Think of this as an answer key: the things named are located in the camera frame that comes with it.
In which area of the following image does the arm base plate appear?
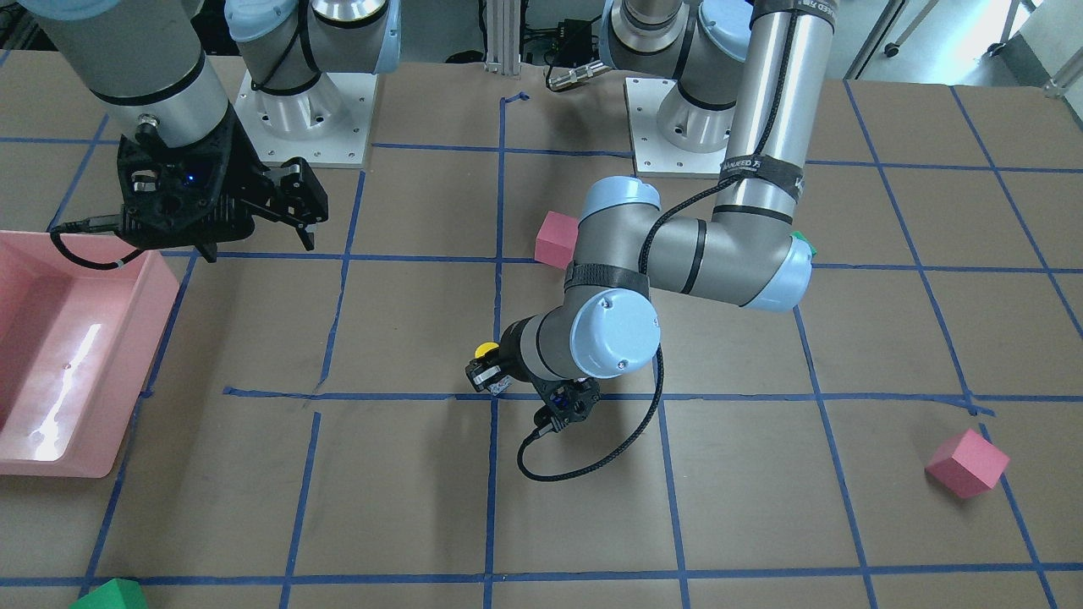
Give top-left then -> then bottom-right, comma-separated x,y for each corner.
625,77 -> 734,178
234,73 -> 379,168

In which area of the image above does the aluminium frame post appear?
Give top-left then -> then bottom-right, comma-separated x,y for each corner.
482,0 -> 523,80

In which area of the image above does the green cube near left arm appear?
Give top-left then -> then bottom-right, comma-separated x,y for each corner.
790,231 -> 817,259

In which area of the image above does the pink cube centre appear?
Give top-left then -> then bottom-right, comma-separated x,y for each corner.
533,211 -> 579,271

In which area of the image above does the pink cube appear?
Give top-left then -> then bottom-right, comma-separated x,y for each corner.
925,429 -> 1012,500
533,211 -> 579,271

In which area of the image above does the green cube near bin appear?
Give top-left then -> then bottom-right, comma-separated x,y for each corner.
69,579 -> 148,609

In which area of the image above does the pink cube far side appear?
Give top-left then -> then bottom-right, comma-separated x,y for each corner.
925,429 -> 1012,500

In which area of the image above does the silver cable connector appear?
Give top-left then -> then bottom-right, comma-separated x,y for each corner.
546,59 -> 613,93

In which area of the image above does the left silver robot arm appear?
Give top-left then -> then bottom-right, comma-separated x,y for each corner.
465,1 -> 839,431

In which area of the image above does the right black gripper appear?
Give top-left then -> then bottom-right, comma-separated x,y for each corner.
117,107 -> 329,263

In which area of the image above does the pink plastic bin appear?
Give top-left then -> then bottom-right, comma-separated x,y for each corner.
1,231 -> 179,478

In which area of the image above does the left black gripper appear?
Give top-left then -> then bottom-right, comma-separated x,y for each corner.
531,377 -> 601,433

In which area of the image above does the yellow push button switch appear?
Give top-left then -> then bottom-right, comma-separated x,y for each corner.
465,342 -> 512,396

